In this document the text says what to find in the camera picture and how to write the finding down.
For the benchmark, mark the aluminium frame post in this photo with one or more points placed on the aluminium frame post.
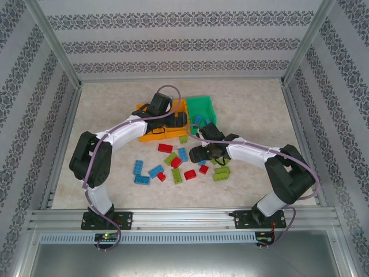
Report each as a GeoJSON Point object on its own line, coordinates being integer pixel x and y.
{"type": "Point", "coordinates": [306, 43]}
{"type": "Point", "coordinates": [54, 43]}

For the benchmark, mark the aluminium frame leg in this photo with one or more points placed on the aluminium frame leg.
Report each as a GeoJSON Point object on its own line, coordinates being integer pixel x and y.
{"type": "Point", "coordinates": [346, 254]}
{"type": "Point", "coordinates": [26, 254]}

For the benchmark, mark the circuit board with green light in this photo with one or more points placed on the circuit board with green light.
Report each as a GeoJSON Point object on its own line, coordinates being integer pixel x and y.
{"type": "Point", "coordinates": [106, 237]}

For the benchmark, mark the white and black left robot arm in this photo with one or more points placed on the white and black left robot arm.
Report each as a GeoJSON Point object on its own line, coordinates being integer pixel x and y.
{"type": "Point", "coordinates": [124, 131]}

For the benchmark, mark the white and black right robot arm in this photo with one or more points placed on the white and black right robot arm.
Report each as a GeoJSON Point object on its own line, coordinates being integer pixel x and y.
{"type": "Point", "coordinates": [250, 153]}

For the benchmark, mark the small green lego brick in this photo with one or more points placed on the small green lego brick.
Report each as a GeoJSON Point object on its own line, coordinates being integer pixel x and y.
{"type": "Point", "coordinates": [183, 140]}

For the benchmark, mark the orange plastic bin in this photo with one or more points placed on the orange plastic bin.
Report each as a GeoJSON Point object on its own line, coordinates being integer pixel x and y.
{"type": "Point", "coordinates": [152, 138]}
{"type": "Point", "coordinates": [177, 133]}

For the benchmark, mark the grey metal panel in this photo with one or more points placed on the grey metal panel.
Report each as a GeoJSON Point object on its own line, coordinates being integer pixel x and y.
{"type": "Point", "coordinates": [184, 262]}

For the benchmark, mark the green plastic bin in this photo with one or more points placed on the green plastic bin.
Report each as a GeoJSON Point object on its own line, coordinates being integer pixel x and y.
{"type": "Point", "coordinates": [199, 105]}

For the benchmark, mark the small red lego brick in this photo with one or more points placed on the small red lego brick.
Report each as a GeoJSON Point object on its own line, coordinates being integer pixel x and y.
{"type": "Point", "coordinates": [161, 176]}

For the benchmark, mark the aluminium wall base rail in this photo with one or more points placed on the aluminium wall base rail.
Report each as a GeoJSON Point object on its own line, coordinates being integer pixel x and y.
{"type": "Point", "coordinates": [181, 78]}

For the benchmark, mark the circuit board with orange light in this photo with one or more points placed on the circuit board with orange light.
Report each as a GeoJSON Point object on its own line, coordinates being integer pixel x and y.
{"type": "Point", "coordinates": [263, 235]}

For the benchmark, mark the aluminium side rail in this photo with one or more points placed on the aluminium side rail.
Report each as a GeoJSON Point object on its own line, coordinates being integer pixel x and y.
{"type": "Point", "coordinates": [63, 144]}
{"type": "Point", "coordinates": [294, 115]}

